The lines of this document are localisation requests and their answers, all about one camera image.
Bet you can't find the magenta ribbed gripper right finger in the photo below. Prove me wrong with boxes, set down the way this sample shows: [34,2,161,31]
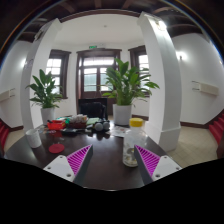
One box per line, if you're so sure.
[134,145,181,185]

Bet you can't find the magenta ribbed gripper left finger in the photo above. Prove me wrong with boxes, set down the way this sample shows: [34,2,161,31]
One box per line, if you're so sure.
[44,145,93,186]

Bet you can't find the red round coaster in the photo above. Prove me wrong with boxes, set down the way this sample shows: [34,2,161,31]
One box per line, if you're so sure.
[49,143,64,154]

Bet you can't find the clear bottle with yellow cap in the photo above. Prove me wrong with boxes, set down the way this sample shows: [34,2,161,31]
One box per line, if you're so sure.
[123,118,147,167]

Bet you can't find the right white pillar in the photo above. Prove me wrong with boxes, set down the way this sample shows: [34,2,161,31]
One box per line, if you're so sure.
[137,12,182,152]

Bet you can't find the white pillar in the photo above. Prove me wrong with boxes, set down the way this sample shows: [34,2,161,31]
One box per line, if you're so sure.
[137,12,182,152]
[20,19,62,131]

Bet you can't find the red box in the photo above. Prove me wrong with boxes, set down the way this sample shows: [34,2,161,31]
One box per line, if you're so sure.
[47,120,66,130]

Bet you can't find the basket of snacks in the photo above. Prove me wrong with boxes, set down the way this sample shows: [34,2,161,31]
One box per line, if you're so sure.
[69,114,88,129]

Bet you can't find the white paper sheet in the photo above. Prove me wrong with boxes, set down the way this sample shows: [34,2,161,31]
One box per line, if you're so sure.
[109,126,128,138]

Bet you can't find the white paper cup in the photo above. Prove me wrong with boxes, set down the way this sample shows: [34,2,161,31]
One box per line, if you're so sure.
[26,129,42,148]

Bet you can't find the black chair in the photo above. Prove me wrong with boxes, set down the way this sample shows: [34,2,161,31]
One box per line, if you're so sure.
[78,98,108,119]

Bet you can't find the left potted green plant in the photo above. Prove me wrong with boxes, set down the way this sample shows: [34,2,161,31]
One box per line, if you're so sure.
[27,69,62,125]

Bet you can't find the potted green plant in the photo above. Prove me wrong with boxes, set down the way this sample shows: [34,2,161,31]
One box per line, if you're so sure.
[104,58,159,126]
[27,69,62,125]

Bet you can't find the left white pillar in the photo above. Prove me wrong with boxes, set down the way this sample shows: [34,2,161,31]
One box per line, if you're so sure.
[20,19,62,131]

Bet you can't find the right potted green plant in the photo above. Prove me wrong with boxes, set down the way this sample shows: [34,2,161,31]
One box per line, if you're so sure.
[104,58,159,126]

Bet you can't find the wooden double door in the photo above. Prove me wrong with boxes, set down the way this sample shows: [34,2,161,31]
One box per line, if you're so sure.
[75,48,123,114]

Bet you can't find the left dark framed window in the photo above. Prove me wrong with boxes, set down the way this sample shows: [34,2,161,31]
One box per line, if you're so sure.
[46,49,70,99]

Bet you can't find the dark framed window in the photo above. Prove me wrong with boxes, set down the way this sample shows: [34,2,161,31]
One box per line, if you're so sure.
[46,49,70,99]
[127,45,150,98]

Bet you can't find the right dark framed window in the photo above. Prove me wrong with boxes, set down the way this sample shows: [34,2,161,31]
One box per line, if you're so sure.
[127,45,150,98]

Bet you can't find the green exit sign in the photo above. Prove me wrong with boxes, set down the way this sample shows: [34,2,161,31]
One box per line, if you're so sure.
[89,45,97,49]

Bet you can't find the white wall air conditioner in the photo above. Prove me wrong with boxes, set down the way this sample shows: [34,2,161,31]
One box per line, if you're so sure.
[193,81,219,96]

